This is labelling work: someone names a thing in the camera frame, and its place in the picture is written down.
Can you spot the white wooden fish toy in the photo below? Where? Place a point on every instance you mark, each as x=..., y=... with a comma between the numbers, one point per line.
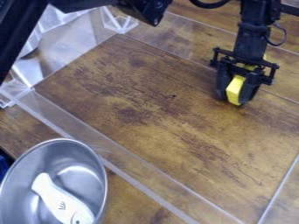
x=65, y=207

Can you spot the yellow butter block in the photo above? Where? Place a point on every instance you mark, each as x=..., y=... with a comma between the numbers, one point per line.
x=240, y=70

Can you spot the blue object at edge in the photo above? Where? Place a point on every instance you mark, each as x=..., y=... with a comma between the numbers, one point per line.
x=2, y=167

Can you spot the silver metal bowl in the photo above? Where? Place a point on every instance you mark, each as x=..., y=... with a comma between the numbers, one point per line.
x=56, y=185

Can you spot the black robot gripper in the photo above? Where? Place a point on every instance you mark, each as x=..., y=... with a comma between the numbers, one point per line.
x=248, y=52

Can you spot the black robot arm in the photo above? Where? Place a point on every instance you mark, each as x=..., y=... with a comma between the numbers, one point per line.
x=20, y=15

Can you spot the clear acrylic barrier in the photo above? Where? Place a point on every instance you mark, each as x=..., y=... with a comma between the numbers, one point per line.
x=191, y=160

